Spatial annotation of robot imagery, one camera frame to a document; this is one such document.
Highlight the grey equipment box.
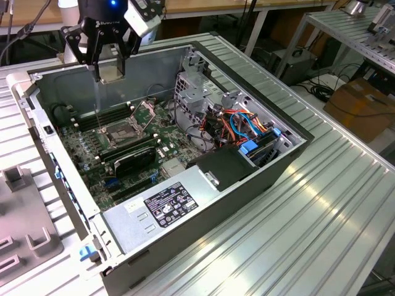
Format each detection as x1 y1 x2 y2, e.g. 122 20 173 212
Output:
270 47 319 88

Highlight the silver power supply unit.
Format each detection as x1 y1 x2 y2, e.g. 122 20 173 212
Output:
101 165 225 257

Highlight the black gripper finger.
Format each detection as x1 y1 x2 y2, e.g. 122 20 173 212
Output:
60 17 105 83
111 26 143 77

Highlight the thick black cable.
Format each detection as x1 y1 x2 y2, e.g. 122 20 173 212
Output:
0 0 52 66

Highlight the blue disk carrier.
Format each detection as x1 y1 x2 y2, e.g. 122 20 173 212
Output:
238 139 259 158

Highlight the blue case latch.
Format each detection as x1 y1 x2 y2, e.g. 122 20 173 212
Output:
78 242 100 263

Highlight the black looped cable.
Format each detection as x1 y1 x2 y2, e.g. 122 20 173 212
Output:
50 102 74 125

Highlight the metal socket cover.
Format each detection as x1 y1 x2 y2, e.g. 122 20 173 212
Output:
128 99 159 136

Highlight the thin metal locking lever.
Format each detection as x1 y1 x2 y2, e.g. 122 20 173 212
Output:
93 104 102 133

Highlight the black graphics card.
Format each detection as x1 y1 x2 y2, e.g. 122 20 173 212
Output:
111 147 160 180

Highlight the silver metal drum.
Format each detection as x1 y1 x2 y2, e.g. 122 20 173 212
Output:
343 0 376 17

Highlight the orange wire bundle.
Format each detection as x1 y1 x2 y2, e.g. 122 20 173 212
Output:
215 107 267 138

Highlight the metal slat side table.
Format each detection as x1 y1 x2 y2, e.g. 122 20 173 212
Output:
273 4 395 81

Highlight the black expansion slot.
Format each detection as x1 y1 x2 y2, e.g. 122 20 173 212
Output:
110 181 157 206

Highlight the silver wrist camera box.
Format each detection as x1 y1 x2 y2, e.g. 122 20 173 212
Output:
123 0 162 38

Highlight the blue data wire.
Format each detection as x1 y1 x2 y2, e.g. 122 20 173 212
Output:
230 111 264 137

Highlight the green motherboard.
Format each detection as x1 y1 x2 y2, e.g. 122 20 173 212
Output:
57 98 217 213

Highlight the black plastic shroud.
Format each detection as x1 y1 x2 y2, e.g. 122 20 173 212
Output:
185 146 260 191

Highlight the grey fixture with blue part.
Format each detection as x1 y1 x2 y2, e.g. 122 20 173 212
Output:
366 2 395 35

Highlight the open black PC case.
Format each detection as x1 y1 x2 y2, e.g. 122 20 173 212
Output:
5 39 315 288

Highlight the silver metal drive cage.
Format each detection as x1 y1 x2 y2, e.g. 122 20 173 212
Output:
175 46 230 130

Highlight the silver topped CPU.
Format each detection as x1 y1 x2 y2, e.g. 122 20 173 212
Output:
98 57 127 84

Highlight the light wooden desk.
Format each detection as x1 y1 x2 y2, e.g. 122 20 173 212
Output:
162 0 338 57

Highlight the grey parts rack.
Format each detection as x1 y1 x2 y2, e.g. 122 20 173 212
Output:
0 165 65 280

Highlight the brown cardboard box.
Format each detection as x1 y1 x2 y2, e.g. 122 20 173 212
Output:
322 76 395 144

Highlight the black RAM slot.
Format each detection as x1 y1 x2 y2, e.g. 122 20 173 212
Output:
94 137 160 160
100 142 162 164
70 103 133 118
71 108 134 124
73 113 135 130

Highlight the CPU socket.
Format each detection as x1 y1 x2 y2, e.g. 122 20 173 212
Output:
98 121 146 149

